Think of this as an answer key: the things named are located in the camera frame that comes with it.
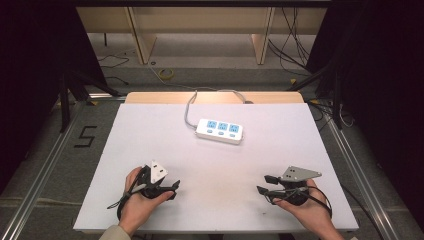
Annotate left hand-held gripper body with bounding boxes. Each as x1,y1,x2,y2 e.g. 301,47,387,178
135,160,169,200

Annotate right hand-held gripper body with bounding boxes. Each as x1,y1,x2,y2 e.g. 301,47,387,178
275,165,323,206

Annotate person's right hand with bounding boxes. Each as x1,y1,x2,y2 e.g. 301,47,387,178
272,179,335,236

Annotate person's left hand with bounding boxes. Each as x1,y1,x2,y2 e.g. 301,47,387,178
118,166,175,236

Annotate white power strip blue sockets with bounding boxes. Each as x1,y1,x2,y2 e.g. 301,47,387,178
195,118,245,146

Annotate yellow tape roll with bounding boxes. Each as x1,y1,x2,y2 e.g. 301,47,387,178
157,68,175,81

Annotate black stand legs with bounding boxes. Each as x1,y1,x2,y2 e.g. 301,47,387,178
286,61,345,131
57,70,122,134

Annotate beige wooden shelf unit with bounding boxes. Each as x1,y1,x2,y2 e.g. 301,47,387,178
75,6,328,66

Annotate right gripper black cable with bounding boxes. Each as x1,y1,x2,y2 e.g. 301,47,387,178
285,185,334,219

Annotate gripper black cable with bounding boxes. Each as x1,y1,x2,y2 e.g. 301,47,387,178
285,185,334,219
106,168,148,222

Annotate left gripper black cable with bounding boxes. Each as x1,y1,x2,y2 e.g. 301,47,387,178
106,168,148,222

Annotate metal floor rail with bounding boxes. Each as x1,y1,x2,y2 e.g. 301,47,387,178
0,98,88,240
323,113,403,240

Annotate grey power strip cable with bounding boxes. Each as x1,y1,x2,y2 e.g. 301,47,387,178
184,89,255,130

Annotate white floor cable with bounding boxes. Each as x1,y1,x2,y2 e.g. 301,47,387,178
146,62,218,92

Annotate thin black floor cable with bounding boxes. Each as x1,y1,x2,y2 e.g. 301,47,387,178
97,54,131,86

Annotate bundle of black cables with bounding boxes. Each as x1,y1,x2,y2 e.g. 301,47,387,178
267,7,312,78

